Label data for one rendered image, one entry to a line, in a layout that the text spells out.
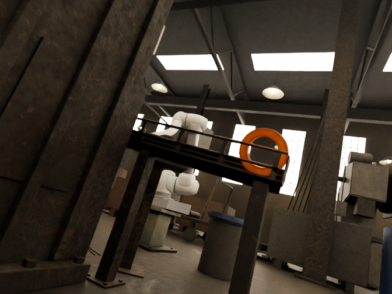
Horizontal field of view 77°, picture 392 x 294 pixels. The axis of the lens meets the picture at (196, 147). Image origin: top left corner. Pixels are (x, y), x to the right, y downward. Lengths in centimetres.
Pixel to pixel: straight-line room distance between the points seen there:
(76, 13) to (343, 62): 413
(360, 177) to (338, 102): 239
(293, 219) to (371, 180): 272
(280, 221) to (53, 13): 362
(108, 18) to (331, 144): 342
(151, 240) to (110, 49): 162
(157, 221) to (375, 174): 501
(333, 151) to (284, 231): 132
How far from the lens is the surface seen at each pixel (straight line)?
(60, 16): 98
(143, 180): 117
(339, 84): 441
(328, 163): 386
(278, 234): 394
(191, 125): 221
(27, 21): 88
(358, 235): 398
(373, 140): 1426
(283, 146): 94
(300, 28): 1044
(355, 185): 616
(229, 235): 188
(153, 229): 226
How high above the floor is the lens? 35
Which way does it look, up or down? 15 degrees up
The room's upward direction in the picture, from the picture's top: 16 degrees clockwise
